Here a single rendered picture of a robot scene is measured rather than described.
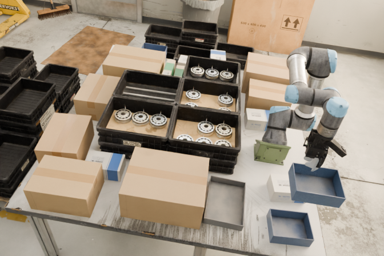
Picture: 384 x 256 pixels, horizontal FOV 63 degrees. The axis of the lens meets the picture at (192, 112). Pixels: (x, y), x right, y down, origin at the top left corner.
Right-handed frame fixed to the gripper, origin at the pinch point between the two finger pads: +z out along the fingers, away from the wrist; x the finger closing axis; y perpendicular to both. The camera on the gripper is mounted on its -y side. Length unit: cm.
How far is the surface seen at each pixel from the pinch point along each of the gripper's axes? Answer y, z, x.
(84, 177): 104, 26, 8
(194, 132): 57, 25, -40
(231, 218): 29, 42, 2
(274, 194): 7.7, 34.1, -12.2
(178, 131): 67, 25, -38
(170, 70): 84, 15, -94
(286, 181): 1.8, 30.9, -20.3
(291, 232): -1.7, 41.9, 3.9
